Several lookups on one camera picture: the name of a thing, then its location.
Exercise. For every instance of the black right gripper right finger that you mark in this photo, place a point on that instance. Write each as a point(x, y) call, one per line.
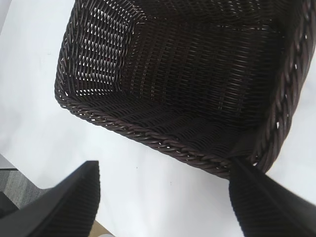
point(271, 209)

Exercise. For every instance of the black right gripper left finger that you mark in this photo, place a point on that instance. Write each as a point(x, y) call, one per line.
point(61, 212)

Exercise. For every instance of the dark brown wicker basket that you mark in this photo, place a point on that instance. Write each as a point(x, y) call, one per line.
point(185, 74)

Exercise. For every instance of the tan cardboard box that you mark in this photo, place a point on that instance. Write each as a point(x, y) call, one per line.
point(98, 230)

